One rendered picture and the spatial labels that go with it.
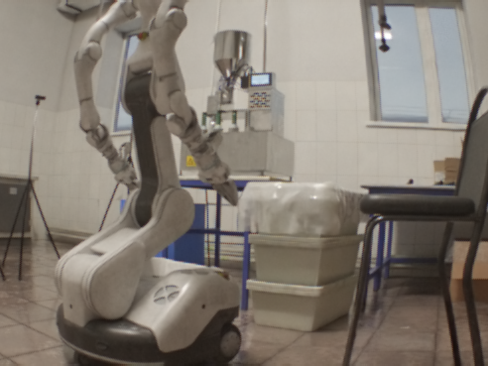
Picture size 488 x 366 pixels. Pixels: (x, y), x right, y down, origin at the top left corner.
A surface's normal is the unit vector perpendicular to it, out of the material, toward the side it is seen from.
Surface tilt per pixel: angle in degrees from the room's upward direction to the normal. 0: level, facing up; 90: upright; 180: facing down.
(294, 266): 96
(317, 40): 90
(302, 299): 96
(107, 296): 90
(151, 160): 110
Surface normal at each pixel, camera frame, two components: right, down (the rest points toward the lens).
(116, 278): 0.81, 0.02
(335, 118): -0.42, -0.04
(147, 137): -0.56, 0.29
